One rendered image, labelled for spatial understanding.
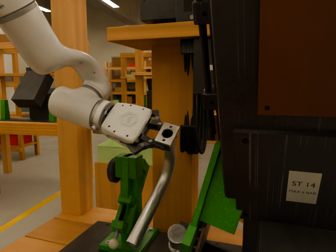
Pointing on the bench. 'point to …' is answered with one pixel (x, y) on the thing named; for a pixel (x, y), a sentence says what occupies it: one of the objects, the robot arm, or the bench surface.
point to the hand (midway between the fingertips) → (165, 138)
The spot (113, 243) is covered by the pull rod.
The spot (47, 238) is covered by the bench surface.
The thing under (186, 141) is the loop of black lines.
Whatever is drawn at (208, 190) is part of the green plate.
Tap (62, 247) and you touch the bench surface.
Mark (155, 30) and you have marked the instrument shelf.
